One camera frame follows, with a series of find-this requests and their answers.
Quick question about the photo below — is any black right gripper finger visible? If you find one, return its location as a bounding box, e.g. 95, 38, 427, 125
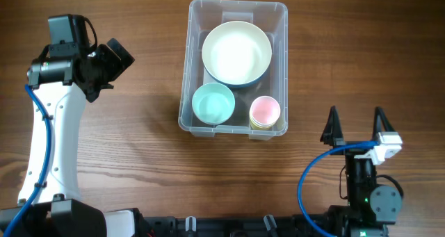
372, 106, 395, 140
320, 106, 345, 147

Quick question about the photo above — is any pink plastic cup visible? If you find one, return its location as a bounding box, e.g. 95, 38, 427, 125
249, 96, 281, 124

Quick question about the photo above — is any yellow plastic cup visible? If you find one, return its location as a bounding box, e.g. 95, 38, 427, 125
250, 121, 274, 130

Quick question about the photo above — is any dark blue large bowl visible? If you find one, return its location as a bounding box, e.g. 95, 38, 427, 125
202, 67, 270, 88

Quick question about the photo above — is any mint green plastic bowl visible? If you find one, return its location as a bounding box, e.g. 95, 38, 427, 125
192, 83, 236, 125

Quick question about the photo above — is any cream large plastic bowl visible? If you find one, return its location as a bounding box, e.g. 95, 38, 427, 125
202, 21, 273, 85

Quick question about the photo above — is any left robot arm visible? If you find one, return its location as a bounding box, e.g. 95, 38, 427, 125
1, 15, 138, 236

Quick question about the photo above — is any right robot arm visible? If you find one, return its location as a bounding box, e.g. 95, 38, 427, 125
321, 107, 404, 236

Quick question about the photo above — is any clear plastic storage bin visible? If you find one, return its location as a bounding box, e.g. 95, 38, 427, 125
178, 0, 289, 140

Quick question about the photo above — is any blue right camera cable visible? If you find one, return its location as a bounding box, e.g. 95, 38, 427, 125
297, 140, 380, 237

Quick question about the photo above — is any blue camera cable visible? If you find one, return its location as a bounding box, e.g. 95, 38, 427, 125
297, 140, 380, 237
1, 83, 53, 237

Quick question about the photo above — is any blue left camera cable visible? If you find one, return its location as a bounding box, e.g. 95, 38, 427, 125
1, 83, 53, 237

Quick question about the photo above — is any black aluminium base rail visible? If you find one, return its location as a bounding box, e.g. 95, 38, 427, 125
144, 215, 321, 237

